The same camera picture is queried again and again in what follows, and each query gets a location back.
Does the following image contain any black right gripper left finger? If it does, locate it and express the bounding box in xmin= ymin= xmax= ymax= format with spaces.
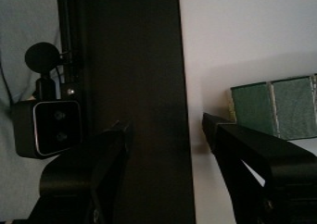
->
xmin=25 ymin=119 xmax=133 ymax=224

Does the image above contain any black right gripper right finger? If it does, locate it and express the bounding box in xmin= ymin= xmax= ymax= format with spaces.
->
xmin=200 ymin=112 xmax=317 ymax=224

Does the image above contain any black camera with silver rim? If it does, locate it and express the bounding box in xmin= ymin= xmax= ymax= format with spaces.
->
xmin=10 ymin=99 xmax=84 ymax=160

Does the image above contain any black frame post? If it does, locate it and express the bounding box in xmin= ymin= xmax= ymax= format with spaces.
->
xmin=56 ymin=0 xmax=196 ymax=224

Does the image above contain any black camera mount with knob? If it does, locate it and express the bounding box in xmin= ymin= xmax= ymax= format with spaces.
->
xmin=24 ymin=42 xmax=70 ymax=102

